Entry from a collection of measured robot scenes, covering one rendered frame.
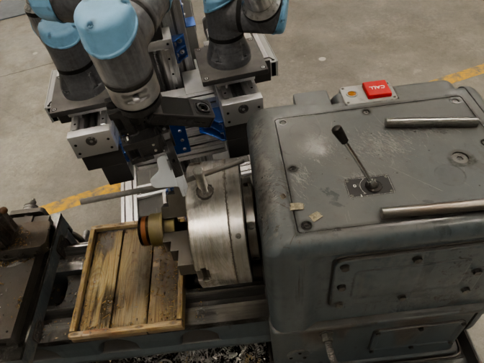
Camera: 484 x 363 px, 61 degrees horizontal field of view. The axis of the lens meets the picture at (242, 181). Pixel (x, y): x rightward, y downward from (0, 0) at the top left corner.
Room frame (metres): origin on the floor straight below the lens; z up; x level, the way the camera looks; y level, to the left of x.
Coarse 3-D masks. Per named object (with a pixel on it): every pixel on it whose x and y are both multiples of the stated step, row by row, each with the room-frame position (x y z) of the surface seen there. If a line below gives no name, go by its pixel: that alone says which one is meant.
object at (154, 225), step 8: (144, 216) 0.67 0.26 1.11; (152, 216) 0.65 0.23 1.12; (160, 216) 0.65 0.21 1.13; (144, 224) 0.64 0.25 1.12; (152, 224) 0.63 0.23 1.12; (160, 224) 0.62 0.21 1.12; (168, 224) 0.63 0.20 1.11; (176, 224) 0.66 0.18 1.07; (144, 232) 0.62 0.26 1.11; (152, 232) 0.61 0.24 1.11; (160, 232) 0.61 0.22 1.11; (168, 232) 0.62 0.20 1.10; (144, 240) 0.61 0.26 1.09; (152, 240) 0.60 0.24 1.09; (160, 240) 0.60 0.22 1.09
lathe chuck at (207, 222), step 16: (208, 176) 0.65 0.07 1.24; (192, 192) 0.61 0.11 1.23; (224, 192) 0.60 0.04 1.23; (192, 208) 0.57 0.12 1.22; (208, 208) 0.57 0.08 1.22; (224, 208) 0.56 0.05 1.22; (192, 224) 0.54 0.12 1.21; (208, 224) 0.54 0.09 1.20; (224, 224) 0.54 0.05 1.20; (192, 240) 0.52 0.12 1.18; (208, 240) 0.52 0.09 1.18; (224, 240) 0.51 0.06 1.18; (192, 256) 0.50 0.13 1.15; (208, 256) 0.50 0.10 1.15; (224, 256) 0.49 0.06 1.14; (224, 272) 0.48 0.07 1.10
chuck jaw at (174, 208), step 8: (184, 176) 0.70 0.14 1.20; (176, 192) 0.68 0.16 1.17; (168, 200) 0.67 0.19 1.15; (176, 200) 0.67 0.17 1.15; (184, 200) 0.67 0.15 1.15; (168, 208) 0.66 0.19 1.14; (176, 208) 0.66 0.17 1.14; (184, 208) 0.65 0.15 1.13; (168, 216) 0.65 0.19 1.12; (176, 216) 0.64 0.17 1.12
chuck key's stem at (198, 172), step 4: (196, 168) 0.60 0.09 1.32; (200, 168) 0.60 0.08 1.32; (196, 172) 0.59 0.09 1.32; (200, 172) 0.59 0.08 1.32; (196, 176) 0.59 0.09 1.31; (200, 176) 0.59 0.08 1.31; (204, 176) 0.59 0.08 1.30; (196, 180) 0.59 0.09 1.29; (200, 180) 0.59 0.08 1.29; (204, 180) 0.59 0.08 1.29; (200, 184) 0.59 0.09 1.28; (204, 184) 0.59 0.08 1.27; (200, 188) 0.59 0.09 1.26; (204, 188) 0.59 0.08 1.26; (204, 192) 0.60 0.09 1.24; (208, 192) 0.61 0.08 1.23
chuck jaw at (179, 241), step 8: (176, 232) 0.61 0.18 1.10; (184, 232) 0.60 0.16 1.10; (168, 240) 0.59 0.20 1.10; (176, 240) 0.58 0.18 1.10; (184, 240) 0.58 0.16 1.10; (168, 248) 0.58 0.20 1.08; (176, 248) 0.56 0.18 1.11; (184, 248) 0.55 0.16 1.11; (176, 256) 0.55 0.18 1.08; (184, 256) 0.53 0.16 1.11; (184, 264) 0.51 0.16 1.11; (192, 264) 0.51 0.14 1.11; (184, 272) 0.50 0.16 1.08; (192, 272) 0.50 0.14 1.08; (200, 272) 0.49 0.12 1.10; (208, 272) 0.49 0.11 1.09
